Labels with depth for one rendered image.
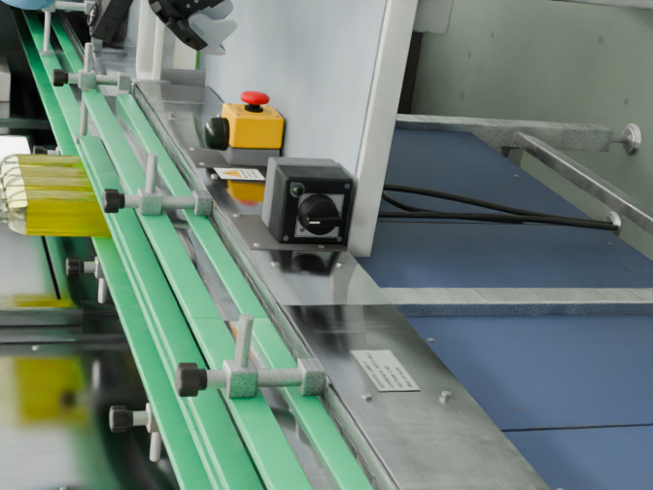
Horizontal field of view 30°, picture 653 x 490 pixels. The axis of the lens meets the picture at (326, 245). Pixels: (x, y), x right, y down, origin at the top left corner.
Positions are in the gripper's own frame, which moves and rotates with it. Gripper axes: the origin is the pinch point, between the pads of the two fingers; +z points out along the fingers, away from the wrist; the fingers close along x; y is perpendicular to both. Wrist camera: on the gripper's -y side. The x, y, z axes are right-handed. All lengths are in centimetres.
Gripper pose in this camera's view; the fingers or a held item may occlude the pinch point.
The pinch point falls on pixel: (213, 49)
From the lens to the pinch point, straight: 158.6
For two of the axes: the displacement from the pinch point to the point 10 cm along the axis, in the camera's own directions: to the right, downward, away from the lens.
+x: -1.9, -7.8, 5.9
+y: 8.5, -4.3, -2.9
